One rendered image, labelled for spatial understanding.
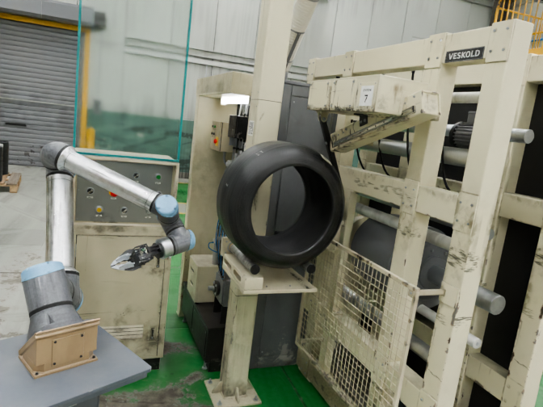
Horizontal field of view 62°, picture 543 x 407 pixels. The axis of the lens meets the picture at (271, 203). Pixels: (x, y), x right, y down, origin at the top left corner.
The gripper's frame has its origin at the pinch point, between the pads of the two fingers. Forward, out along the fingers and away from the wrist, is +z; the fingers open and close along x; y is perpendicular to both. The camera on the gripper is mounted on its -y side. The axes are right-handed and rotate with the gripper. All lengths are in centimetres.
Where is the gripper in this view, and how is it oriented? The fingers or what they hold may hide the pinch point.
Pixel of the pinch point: (113, 266)
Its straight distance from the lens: 194.7
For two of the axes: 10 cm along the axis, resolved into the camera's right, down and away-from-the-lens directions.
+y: 5.5, -3.8, -7.5
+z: -7.3, 2.3, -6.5
